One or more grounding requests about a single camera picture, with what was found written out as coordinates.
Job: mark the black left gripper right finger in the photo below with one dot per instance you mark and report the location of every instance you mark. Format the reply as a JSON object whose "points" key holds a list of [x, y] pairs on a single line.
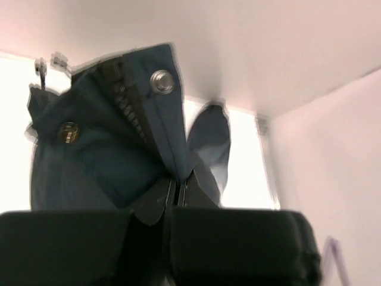
{"points": [[214, 246]]}

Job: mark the dark navy jacket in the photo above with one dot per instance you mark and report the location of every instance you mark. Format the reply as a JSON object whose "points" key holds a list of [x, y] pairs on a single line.
{"points": [[118, 130]]}

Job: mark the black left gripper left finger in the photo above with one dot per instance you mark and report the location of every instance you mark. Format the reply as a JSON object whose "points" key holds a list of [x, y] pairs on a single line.
{"points": [[87, 247]]}

